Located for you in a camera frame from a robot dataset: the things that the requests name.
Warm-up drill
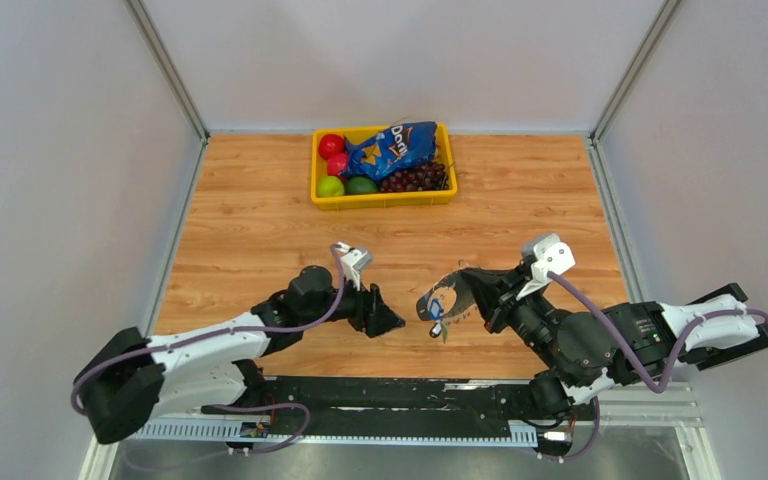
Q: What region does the dark green lime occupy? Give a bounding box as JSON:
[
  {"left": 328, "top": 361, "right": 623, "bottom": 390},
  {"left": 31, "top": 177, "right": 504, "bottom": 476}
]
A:
[{"left": 345, "top": 176, "right": 379, "bottom": 195}]

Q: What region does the light green apple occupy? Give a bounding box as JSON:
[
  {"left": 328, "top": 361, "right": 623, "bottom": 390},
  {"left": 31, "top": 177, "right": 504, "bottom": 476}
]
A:
[{"left": 316, "top": 175, "right": 345, "bottom": 198}]

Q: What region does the blue Doritos chip bag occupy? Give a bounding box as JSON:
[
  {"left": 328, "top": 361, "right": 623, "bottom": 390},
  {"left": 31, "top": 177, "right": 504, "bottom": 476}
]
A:
[{"left": 340, "top": 121, "right": 438, "bottom": 182}]

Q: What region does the slotted aluminium cable duct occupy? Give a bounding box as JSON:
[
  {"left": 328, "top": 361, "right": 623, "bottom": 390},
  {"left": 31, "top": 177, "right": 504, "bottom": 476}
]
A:
[{"left": 130, "top": 418, "right": 539, "bottom": 448}]

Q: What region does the purple grape bunch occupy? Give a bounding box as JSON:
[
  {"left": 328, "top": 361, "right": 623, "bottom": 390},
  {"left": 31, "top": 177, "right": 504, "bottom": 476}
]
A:
[{"left": 378, "top": 161, "right": 450, "bottom": 193}]

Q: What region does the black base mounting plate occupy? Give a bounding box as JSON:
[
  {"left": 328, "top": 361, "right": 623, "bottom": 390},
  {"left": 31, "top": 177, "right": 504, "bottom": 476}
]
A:
[{"left": 234, "top": 376, "right": 575, "bottom": 437}]

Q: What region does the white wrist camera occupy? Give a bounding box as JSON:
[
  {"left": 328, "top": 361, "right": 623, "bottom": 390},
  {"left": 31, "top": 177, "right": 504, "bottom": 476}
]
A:
[
  {"left": 332, "top": 242, "right": 374, "bottom": 291},
  {"left": 516, "top": 233, "right": 576, "bottom": 300}
]

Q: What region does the blue tag key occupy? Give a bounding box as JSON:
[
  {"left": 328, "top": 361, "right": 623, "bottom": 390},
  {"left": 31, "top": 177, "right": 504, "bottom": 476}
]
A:
[{"left": 427, "top": 298, "right": 445, "bottom": 319}]

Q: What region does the pink red apple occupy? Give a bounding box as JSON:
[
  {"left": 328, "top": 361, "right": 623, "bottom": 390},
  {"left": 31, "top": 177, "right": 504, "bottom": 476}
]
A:
[{"left": 326, "top": 153, "right": 349, "bottom": 177}]

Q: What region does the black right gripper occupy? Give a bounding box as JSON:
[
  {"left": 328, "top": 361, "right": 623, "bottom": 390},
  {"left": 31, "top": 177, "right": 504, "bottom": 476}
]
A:
[{"left": 460, "top": 265, "right": 577, "bottom": 390}]

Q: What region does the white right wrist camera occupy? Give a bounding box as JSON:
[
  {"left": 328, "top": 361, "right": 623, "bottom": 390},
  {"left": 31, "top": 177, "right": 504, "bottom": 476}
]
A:
[{"left": 516, "top": 233, "right": 576, "bottom": 300}]

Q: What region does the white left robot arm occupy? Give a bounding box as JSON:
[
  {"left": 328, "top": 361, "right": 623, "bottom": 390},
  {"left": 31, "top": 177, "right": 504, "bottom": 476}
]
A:
[{"left": 70, "top": 266, "right": 405, "bottom": 444}]

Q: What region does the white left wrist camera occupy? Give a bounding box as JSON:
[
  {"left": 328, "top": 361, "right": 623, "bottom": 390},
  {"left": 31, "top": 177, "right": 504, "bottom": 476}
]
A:
[{"left": 332, "top": 242, "right": 374, "bottom": 291}]

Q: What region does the black tag key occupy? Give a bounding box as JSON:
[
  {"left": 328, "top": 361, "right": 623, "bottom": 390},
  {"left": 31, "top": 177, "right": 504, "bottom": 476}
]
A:
[{"left": 429, "top": 322, "right": 444, "bottom": 338}]

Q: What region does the yellow plastic bin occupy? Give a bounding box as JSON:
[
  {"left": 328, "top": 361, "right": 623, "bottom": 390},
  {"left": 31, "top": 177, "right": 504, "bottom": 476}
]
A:
[{"left": 310, "top": 122, "right": 458, "bottom": 211}]

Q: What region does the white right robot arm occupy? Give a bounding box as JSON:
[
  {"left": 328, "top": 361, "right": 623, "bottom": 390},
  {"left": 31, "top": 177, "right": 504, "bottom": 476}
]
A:
[{"left": 455, "top": 266, "right": 768, "bottom": 418}]

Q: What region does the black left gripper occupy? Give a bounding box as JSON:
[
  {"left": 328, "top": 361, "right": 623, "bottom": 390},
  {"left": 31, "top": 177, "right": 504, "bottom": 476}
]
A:
[{"left": 302, "top": 268, "right": 406, "bottom": 338}]

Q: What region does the silver metal key holder plate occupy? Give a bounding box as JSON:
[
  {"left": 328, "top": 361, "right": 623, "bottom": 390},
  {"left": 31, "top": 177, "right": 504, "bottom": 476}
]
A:
[{"left": 416, "top": 268, "right": 476, "bottom": 324}]

